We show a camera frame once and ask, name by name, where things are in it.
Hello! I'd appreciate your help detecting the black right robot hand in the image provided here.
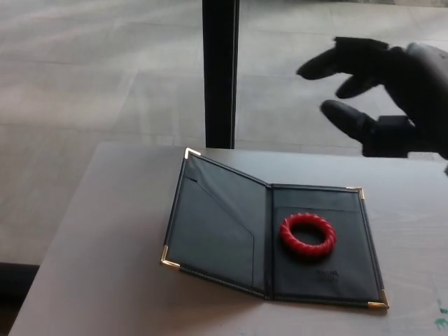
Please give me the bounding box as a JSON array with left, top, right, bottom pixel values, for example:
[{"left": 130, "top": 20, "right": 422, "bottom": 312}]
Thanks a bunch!
[{"left": 295, "top": 36, "right": 448, "bottom": 161}]

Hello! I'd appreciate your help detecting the black USC diary folder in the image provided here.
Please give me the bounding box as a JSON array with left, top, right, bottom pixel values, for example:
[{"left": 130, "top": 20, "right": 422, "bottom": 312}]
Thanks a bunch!
[{"left": 160, "top": 147, "right": 390, "bottom": 311}]

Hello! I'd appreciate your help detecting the dark low object beside table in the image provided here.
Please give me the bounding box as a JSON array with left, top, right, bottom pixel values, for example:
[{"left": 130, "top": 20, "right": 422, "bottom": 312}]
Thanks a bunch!
[{"left": 0, "top": 262, "right": 40, "bottom": 312}]

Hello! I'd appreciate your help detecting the red twisted ring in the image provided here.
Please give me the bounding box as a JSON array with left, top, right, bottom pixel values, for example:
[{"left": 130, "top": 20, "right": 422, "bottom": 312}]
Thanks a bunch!
[{"left": 279, "top": 211, "right": 337, "bottom": 253}]

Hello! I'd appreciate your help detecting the black vertical window frame post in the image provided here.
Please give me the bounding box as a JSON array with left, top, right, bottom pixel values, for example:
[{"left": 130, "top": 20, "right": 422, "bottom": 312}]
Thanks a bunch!
[{"left": 202, "top": 0, "right": 241, "bottom": 149}]

